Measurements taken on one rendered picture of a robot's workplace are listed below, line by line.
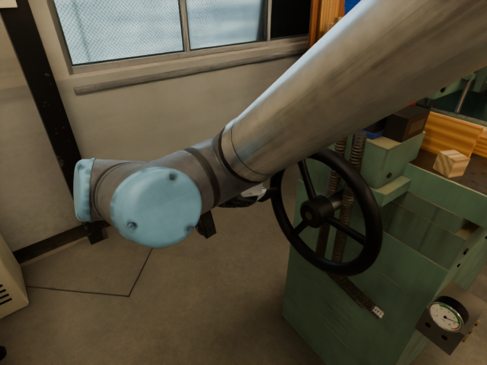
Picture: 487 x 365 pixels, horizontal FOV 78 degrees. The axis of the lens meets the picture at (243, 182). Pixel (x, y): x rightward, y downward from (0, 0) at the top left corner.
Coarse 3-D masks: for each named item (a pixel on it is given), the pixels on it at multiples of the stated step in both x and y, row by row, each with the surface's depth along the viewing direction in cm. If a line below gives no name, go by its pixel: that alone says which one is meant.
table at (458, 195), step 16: (416, 160) 62; (432, 160) 62; (480, 160) 62; (400, 176) 63; (416, 176) 61; (432, 176) 58; (464, 176) 57; (480, 176) 57; (384, 192) 58; (400, 192) 61; (416, 192) 62; (432, 192) 59; (448, 192) 57; (464, 192) 55; (480, 192) 53; (448, 208) 58; (464, 208) 55; (480, 208) 53; (480, 224) 54
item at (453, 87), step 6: (450, 84) 65; (456, 84) 67; (462, 84) 69; (438, 90) 63; (444, 90) 64; (450, 90) 67; (456, 90) 69; (426, 96) 65; (432, 96) 64; (438, 96) 65
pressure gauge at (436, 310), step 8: (440, 296) 61; (448, 296) 60; (432, 304) 60; (440, 304) 59; (448, 304) 58; (456, 304) 58; (432, 312) 61; (440, 312) 60; (448, 312) 58; (456, 312) 57; (464, 312) 57; (440, 320) 60; (448, 320) 59; (456, 320) 57; (464, 320) 57; (448, 328) 59; (456, 328) 58
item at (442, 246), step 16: (320, 176) 83; (320, 192) 85; (352, 208) 77; (384, 208) 70; (400, 208) 66; (384, 224) 71; (400, 224) 68; (416, 224) 64; (432, 224) 61; (400, 240) 69; (416, 240) 66; (432, 240) 63; (448, 240) 60; (464, 240) 57; (432, 256) 64; (448, 256) 61
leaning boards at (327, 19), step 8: (312, 0) 185; (320, 0) 186; (328, 0) 188; (336, 0) 192; (344, 0) 202; (312, 8) 186; (320, 8) 187; (328, 8) 191; (336, 8) 195; (344, 8) 205; (312, 16) 189; (320, 16) 189; (328, 16) 193; (336, 16) 198; (312, 24) 192; (320, 24) 192; (328, 24) 188; (312, 32) 194; (320, 32) 194; (312, 40) 197
